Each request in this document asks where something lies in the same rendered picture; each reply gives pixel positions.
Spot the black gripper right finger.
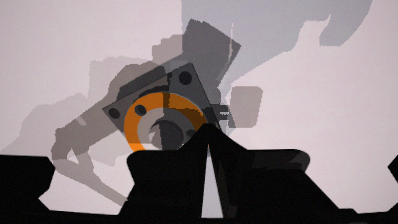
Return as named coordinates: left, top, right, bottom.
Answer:
left=208, top=123, right=310, bottom=218

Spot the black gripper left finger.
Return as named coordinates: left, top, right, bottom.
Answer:
left=127, top=123, right=208, bottom=218

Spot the orange round plate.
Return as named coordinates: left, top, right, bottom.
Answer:
left=124, top=91, right=209, bottom=151

